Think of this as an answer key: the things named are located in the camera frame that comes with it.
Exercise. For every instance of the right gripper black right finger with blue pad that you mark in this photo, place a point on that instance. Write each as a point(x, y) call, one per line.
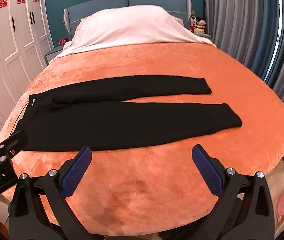
point(244, 208)

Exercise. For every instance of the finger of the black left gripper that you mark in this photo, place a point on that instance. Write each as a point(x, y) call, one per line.
point(14, 144)

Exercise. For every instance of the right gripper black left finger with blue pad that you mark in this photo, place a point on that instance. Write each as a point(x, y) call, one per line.
point(39, 209)

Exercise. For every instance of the black pants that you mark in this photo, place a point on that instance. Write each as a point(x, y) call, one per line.
point(104, 114)

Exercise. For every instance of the grey nightstand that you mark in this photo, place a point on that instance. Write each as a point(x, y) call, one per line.
point(52, 54)

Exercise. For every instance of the white wardrobe with red decals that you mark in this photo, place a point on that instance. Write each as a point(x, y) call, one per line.
point(24, 40)

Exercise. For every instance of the white pink pillow cover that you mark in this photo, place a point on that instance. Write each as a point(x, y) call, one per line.
point(139, 24)

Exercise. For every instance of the red dressed doll pair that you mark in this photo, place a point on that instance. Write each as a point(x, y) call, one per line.
point(197, 25)

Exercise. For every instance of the blue upholstered headboard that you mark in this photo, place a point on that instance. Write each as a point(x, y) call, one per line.
point(72, 15)

